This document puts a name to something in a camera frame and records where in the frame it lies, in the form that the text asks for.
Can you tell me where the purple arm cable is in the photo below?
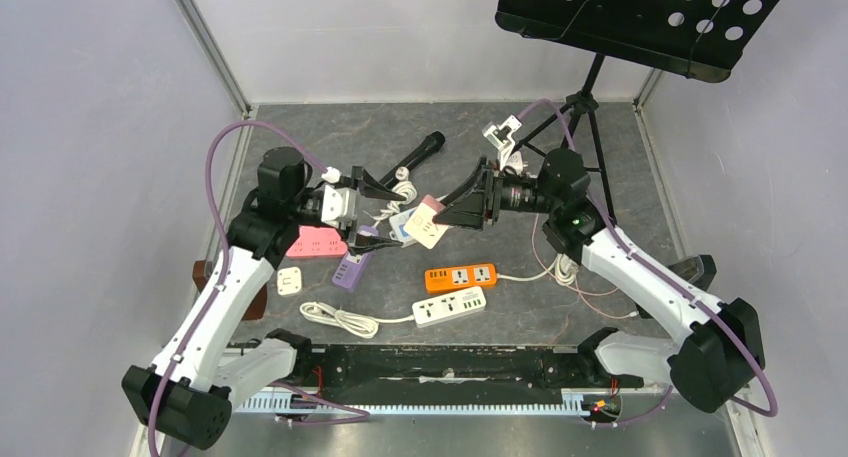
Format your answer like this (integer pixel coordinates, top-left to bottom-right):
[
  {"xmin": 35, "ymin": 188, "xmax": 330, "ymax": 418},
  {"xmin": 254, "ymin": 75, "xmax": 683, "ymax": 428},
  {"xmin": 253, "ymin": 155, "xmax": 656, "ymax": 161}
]
[
  {"xmin": 516, "ymin": 99, "xmax": 778, "ymax": 419},
  {"xmin": 146, "ymin": 121, "xmax": 372, "ymax": 457}
]

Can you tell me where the orange power strip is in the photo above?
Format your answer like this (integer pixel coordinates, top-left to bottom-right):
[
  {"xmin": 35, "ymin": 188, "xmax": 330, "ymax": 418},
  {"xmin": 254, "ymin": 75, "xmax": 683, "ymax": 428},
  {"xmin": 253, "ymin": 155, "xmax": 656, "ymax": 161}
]
[{"xmin": 424, "ymin": 263, "xmax": 498, "ymax": 294}]

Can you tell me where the pink cube socket adapter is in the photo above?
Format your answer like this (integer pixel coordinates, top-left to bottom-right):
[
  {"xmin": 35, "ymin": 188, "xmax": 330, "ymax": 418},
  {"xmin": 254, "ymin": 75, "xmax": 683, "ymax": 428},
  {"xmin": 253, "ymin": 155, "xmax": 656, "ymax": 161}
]
[{"xmin": 419, "ymin": 195, "xmax": 445, "ymax": 215}]

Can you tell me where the white small power strip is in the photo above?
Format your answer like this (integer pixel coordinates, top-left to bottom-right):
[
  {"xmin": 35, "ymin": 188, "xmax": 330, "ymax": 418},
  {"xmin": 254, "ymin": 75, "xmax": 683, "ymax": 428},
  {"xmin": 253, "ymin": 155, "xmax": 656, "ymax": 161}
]
[{"xmin": 412, "ymin": 286, "xmax": 487, "ymax": 328}]

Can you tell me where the white multicolour power strip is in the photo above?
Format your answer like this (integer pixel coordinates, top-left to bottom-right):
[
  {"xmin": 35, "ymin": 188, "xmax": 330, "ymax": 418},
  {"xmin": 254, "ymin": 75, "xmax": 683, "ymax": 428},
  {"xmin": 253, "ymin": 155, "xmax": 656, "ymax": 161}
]
[{"xmin": 389, "ymin": 208, "xmax": 418, "ymax": 248}]

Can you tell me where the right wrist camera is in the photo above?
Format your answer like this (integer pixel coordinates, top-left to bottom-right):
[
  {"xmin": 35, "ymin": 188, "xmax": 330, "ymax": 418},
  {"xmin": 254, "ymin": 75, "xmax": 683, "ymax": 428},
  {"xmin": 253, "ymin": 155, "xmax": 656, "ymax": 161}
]
[{"xmin": 482, "ymin": 115, "xmax": 522, "ymax": 169}]

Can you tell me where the white cord small strip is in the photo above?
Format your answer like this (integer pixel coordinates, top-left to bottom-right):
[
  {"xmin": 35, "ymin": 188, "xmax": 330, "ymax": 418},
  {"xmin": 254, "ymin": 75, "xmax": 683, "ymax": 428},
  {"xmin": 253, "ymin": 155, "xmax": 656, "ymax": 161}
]
[{"xmin": 299, "ymin": 302, "xmax": 415, "ymax": 339}]

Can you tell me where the purple power strip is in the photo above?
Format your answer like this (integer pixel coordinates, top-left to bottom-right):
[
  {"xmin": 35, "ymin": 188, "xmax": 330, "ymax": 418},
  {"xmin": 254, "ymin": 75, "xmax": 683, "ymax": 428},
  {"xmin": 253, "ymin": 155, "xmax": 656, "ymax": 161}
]
[{"xmin": 331, "ymin": 251, "xmax": 371, "ymax": 293}]

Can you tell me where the thin pink usb cable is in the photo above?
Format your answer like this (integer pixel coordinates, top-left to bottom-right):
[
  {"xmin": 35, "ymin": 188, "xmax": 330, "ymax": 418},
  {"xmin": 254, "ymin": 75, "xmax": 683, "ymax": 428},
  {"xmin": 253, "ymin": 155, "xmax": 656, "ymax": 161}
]
[{"xmin": 529, "ymin": 212, "xmax": 641, "ymax": 321}]

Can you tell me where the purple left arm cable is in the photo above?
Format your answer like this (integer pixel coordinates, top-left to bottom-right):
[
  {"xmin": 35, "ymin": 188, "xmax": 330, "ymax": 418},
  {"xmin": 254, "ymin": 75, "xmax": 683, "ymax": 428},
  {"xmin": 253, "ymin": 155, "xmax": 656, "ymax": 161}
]
[{"xmin": 146, "ymin": 121, "xmax": 372, "ymax": 457}]

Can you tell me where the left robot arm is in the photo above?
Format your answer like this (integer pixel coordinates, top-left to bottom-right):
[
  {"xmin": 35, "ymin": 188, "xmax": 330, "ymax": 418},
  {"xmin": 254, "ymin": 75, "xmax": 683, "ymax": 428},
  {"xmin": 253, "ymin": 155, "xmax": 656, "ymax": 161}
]
[{"xmin": 121, "ymin": 146, "xmax": 403, "ymax": 450}]

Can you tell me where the black music stand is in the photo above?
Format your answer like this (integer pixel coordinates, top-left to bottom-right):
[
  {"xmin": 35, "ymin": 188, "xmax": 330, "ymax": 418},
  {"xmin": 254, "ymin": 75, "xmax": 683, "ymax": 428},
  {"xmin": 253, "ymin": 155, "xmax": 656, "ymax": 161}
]
[{"xmin": 475, "ymin": 0, "xmax": 796, "ymax": 227}]

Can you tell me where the left metronome brown base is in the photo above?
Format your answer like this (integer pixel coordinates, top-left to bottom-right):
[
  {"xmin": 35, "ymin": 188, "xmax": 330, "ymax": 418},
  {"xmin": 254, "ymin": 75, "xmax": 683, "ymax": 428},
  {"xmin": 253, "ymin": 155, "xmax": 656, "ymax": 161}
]
[{"xmin": 192, "ymin": 259, "xmax": 270, "ymax": 321}]

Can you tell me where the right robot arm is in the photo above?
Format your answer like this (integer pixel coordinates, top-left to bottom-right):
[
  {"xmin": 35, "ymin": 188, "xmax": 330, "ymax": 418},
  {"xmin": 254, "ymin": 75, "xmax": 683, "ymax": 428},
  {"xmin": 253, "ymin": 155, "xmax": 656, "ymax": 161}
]
[{"xmin": 433, "ymin": 148, "xmax": 778, "ymax": 417}]

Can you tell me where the tan cube socket adapter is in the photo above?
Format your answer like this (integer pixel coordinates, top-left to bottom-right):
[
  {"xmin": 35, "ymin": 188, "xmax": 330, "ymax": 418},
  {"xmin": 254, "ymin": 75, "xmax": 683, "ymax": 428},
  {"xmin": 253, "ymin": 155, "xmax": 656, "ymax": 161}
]
[{"xmin": 404, "ymin": 203, "xmax": 450, "ymax": 250}]

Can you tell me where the pink triangular socket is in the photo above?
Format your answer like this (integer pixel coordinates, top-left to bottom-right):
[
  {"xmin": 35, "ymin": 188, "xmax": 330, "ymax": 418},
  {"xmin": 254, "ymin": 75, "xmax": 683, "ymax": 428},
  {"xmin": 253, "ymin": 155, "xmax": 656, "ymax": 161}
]
[{"xmin": 286, "ymin": 226, "xmax": 347, "ymax": 260}]

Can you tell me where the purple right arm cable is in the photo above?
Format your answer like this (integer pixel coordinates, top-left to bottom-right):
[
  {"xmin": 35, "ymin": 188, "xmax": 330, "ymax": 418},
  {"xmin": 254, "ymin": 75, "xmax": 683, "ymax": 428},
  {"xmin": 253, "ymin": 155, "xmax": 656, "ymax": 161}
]
[{"xmin": 516, "ymin": 99, "xmax": 778, "ymax": 419}]

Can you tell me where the white coiled cord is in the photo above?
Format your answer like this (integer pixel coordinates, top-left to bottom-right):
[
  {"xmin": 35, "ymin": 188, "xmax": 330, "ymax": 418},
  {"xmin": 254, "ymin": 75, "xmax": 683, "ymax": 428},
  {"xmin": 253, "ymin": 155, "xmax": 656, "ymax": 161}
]
[{"xmin": 370, "ymin": 167, "xmax": 420, "ymax": 229}]

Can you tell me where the white square adapter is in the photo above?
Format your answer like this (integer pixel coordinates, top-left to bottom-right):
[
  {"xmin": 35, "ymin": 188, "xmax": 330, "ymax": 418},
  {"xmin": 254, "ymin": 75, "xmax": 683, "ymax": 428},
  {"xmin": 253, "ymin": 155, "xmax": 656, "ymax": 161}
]
[{"xmin": 276, "ymin": 266, "xmax": 304, "ymax": 297}]

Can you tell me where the black microphone orange end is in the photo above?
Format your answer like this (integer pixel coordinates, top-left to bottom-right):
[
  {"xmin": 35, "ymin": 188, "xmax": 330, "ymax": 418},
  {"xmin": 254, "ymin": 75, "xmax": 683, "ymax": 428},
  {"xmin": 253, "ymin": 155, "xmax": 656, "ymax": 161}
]
[{"xmin": 379, "ymin": 131, "xmax": 446, "ymax": 187}]

